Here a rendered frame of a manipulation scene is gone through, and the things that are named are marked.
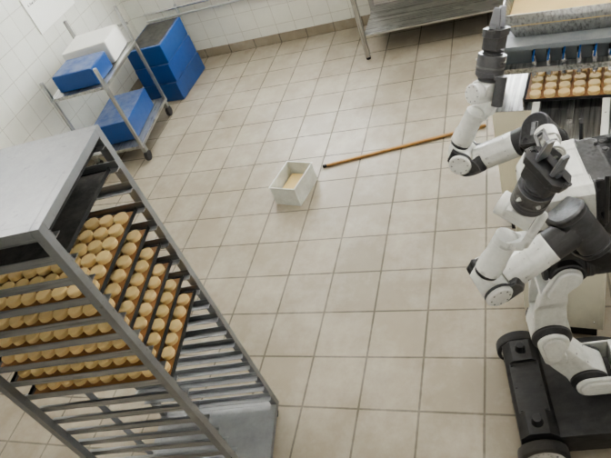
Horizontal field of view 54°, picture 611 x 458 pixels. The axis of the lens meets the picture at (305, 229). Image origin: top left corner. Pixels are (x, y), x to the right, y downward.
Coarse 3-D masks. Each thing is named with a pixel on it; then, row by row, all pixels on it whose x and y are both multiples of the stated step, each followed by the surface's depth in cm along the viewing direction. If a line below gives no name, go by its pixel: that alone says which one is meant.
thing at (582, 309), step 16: (544, 112) 279; (560, 112) 275; (576, 112) 271; (592, 112) 268; (576, 128) 263; (592, 128) 260; (608, 128) 257; (576, 288) 259; (592, 288) 256; (528, 304) 278; (576, 304) 267; (592, 304) 263; (576, 320) 274; (592, 320) 271
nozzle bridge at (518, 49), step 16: (576, 32) 256; (592, 32) 252; (608, 32) 249; (512, 48) 264; (528, 48) 261; (544, 48) 268; (560, 48) 265; (576, 48) 262; (592, 48) 260; (512, 64) 278; (528, 64) 274; (544, 64) 270; (560, 64) 266; (576, 64) 262; (592, 64) 260; (608, 64) 257
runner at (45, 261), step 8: (48, 256) 165; (72, 256) 164; (8, 264) 168; (16, 264) 168; (24, 264) 167; (32, 264) 167; (40, 264) 167; (48, 264) 167; (0, 272) 170; (8, 272) 170
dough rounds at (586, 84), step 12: (540, 72) 288; (588, 72) 279; (600, 72) 276; (540, 84) 281; (552, 84) 278; (564, 84) 276; (576, 84) 273; (588, 84) 271; (600, 84) 270; (528, 96) 280; (540, 96) 278; (552, 96) 274; (564, 96) 272
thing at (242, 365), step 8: (192, 368) 276; (200, 368) 275; (208, 368) 274; (216, 368) 274; (224, 368) 273; (232, 368) 272; (240, 368) 270; (248, 368) 269; (184, 376) 277; (192, 376) 276
